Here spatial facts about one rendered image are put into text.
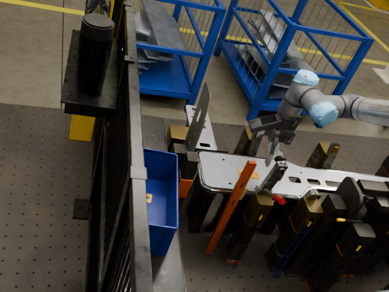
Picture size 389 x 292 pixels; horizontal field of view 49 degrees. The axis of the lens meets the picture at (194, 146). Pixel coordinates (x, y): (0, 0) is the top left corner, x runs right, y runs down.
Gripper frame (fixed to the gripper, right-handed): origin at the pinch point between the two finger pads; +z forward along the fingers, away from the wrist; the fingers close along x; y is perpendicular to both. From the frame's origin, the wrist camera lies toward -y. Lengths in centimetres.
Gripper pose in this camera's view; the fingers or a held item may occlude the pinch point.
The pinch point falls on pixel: (259, 153)
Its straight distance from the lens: 158.5
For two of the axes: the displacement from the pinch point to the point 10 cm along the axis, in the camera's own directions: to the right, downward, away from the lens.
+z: -3.1, 7.4, 6.0
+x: -1.3, -6.6, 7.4
